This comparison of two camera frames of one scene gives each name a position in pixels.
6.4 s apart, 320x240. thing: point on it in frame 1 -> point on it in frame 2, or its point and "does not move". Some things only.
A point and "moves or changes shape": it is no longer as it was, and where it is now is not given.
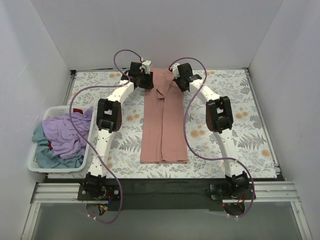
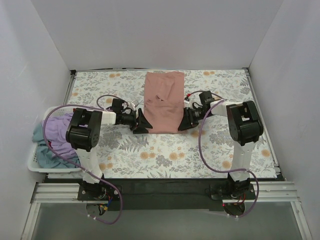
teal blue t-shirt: [45, 155] does not move
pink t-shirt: [164, 135] moves or changes shape
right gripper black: [180, 83] -> [189, 116]
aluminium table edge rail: [68, 95] does not move
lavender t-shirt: [64, 141] does not move
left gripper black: [146, 81] -> [137, 120]
